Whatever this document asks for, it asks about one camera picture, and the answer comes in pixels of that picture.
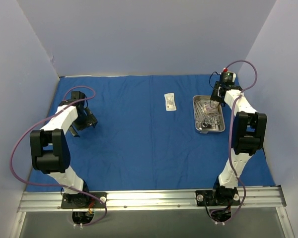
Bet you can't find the blue surgical cloth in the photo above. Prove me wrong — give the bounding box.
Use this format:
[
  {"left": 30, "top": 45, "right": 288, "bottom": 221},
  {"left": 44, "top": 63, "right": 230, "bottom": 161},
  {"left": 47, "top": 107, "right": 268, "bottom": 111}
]
[{"left": 25, "top": 74, "right": 277, "bottom": 193}]

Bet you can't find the stainless steel instrument tray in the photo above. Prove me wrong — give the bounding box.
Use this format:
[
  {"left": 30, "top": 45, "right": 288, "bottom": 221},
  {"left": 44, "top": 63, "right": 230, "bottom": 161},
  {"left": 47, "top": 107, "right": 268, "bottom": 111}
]
[{"left": 193, "top": 95, "right": 225, "bottom": 134}]

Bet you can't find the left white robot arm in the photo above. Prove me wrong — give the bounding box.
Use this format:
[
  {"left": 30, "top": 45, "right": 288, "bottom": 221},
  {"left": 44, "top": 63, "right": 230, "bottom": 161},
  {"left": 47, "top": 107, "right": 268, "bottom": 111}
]
[{"left": 29, "top": 91, "right": 98, "bottom": 208}]

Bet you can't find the front aluminium frame rail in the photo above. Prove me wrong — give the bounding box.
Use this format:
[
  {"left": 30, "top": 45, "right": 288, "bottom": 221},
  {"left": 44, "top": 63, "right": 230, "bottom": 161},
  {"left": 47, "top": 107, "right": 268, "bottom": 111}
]
[{"left": 18, "top": 186, "right": 286, "bottom": 212}]

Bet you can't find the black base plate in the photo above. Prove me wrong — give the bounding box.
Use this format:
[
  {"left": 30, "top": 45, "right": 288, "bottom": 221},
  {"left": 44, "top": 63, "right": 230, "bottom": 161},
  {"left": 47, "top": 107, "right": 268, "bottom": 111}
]
[
  {"left": 195, "top": 188, "right": 240, "bottom": 206},
  {"left": 61, "top": 193, "right": 104, "bottom": 209}
]

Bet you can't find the back aluminium frame rail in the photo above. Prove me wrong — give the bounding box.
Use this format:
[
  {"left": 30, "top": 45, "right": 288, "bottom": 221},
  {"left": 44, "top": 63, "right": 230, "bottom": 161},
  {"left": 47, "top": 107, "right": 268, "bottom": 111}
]
[{"left": 60, "top": 74, "right": 129, "bottom": 78}]

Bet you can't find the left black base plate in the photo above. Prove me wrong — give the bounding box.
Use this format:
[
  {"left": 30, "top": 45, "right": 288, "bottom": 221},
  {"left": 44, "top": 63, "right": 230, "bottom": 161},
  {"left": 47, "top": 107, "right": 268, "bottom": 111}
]
[{"left": 61, "top": 193, "right": 104, "bottom": 209}]

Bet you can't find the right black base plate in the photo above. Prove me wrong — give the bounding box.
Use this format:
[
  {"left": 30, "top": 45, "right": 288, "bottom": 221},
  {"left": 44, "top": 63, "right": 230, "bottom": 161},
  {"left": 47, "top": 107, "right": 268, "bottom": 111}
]
[{"left": 195, "top": 188, "right": 240, "bottom": 206}]

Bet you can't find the purple printed clear pouch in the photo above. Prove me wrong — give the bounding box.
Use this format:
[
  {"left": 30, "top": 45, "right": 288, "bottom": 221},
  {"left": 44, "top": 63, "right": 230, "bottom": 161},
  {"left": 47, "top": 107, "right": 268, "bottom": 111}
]
[{"left": 204, "top": 100, "right": 220, "bottom": 111}]

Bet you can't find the aluminium frame rail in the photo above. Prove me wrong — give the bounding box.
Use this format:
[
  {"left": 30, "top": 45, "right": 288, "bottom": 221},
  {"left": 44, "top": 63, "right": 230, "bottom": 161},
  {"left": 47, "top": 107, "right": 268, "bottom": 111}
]
[
  {"left": 18, "top": 186, "right": 286, "bottom": 212},
  {"left": 60, "top": 74, "right": 129, "bottom": 78}
]

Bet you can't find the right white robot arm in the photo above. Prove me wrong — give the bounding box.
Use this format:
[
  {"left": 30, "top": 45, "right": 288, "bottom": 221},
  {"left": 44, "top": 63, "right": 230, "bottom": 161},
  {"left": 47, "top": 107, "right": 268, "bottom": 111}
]
[{"left": 210, "top": 68, "right": 267, "bottom": 205}]

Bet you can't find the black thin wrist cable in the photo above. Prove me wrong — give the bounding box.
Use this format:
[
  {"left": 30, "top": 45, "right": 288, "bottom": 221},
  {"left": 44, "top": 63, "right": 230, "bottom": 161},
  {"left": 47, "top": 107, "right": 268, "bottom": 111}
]
[{"left": 208, "top": 71, "right": 221, "bottom": 89}]

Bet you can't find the pile of steel instruments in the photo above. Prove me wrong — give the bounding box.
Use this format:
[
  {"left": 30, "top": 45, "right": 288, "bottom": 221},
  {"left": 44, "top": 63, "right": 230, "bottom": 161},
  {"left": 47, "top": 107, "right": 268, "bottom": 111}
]
[{"left": 194, "top": 99, "right": 220, "bottom": 130}]

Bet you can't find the white sterile packet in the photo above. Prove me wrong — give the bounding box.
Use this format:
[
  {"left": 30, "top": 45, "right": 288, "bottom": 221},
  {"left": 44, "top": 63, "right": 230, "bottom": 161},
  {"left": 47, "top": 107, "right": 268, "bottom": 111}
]
[{"left": 164, "top": 93, "right": 177, "bottom": 112}]

